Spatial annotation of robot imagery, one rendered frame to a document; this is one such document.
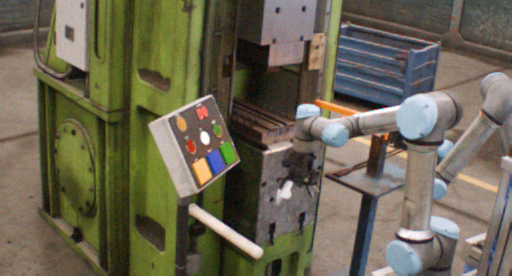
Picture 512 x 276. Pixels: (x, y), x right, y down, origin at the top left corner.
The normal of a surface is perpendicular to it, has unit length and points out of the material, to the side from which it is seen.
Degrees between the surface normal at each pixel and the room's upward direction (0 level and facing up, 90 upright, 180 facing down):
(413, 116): 82
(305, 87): 90
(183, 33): 89
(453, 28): 90
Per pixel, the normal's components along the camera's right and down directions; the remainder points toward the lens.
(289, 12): 0.66, 0.31
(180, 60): -0.75, 0.15
